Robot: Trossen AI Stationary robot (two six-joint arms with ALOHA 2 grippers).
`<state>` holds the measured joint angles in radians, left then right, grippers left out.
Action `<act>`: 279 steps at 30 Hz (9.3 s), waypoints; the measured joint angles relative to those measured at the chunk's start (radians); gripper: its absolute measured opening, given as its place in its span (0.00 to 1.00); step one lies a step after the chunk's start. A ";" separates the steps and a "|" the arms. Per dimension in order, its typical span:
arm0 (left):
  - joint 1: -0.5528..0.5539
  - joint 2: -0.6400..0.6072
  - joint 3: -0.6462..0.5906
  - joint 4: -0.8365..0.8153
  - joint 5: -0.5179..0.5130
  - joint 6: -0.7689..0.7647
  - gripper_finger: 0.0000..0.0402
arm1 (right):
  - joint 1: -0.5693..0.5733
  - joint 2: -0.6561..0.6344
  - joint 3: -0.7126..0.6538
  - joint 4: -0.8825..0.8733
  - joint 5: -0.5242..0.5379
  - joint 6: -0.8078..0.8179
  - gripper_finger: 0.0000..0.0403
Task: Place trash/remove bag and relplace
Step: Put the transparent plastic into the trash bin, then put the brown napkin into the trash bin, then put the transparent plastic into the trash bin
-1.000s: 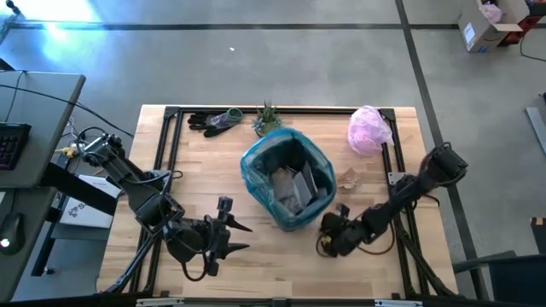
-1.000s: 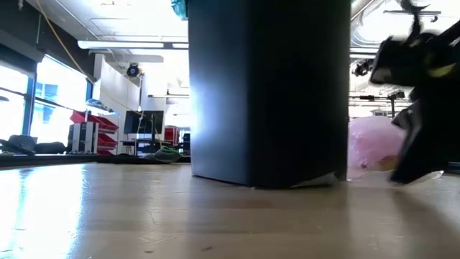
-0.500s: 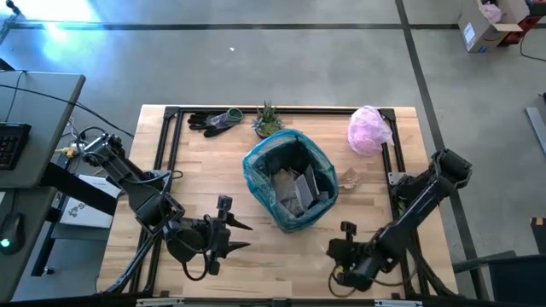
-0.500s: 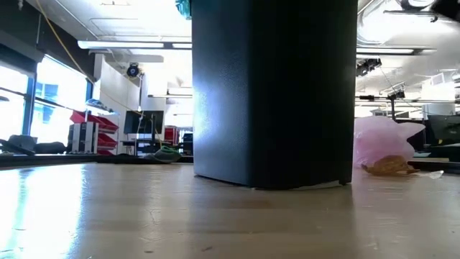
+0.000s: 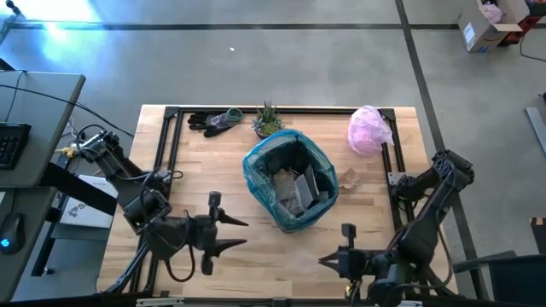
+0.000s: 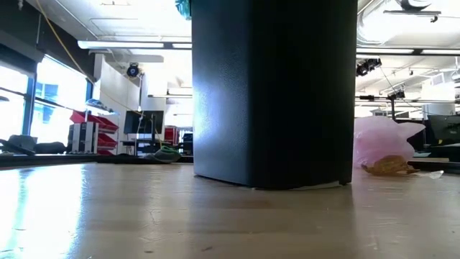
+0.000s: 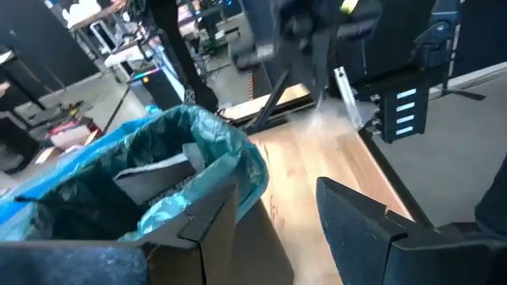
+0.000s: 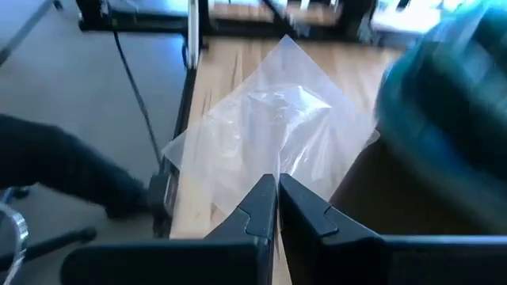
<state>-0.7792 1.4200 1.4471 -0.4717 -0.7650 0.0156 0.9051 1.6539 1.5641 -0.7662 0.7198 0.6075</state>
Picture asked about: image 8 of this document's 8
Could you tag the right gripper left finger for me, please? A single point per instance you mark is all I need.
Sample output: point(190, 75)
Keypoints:
point(261, 225)

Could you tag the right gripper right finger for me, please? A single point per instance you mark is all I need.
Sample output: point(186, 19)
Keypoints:
point(313, 237)

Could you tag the clear plastic film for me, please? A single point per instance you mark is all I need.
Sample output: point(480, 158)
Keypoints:
point(257, 138)

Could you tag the dark grey trash bin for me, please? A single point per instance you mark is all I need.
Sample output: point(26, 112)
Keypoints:
point(396, 198)

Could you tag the teal plastic trash bag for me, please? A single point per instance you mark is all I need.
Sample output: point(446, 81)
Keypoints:
point(443, 99)

